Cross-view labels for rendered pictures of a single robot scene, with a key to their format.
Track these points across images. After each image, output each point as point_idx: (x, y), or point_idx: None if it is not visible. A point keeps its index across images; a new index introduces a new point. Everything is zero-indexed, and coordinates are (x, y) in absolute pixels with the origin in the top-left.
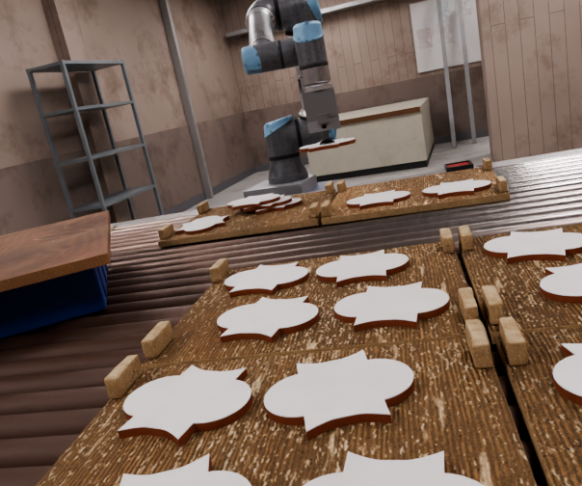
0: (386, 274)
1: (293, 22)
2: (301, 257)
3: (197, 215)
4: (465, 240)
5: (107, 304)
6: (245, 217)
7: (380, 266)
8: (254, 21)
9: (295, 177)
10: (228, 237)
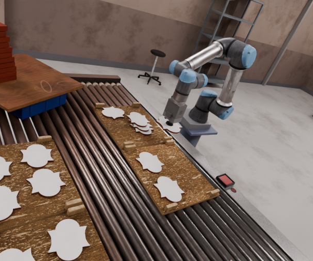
0: (38, 192)
1: (231, 59)
2: (76, 157)
3: (129, 105)
4: (67, 211)
5: (32, 117)
6: (125, 122)
7: (42, 188)
8: (204, 49)
9: (195, 119)
10: (104, 126)
